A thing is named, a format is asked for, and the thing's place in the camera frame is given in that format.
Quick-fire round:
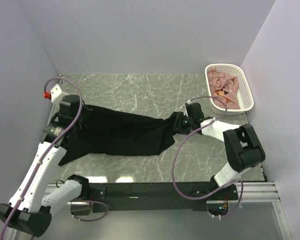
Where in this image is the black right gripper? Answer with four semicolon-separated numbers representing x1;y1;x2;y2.
170;111;194;135

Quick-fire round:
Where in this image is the black t shirt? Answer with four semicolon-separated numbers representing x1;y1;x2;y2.
59;105;183;166

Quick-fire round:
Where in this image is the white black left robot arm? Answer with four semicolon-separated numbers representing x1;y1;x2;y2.
0;94;92;237

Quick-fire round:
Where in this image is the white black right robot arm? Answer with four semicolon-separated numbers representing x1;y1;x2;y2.
177;101;266;200

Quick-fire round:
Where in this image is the pink t shirt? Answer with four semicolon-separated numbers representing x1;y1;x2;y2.
207;67;240;110

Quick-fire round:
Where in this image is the white perforated plastic basket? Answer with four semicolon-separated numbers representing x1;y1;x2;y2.
205;63;254;116

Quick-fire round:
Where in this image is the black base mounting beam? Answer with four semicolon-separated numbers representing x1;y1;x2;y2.
69;181;239;215

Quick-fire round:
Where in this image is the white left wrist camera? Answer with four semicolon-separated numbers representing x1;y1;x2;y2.
43;83;69;106

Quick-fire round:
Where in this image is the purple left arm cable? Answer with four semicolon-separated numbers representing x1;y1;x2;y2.
0;76;109;240

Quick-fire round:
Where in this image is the aluminium extrusion rail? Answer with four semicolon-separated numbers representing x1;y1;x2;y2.
42;182;281;205

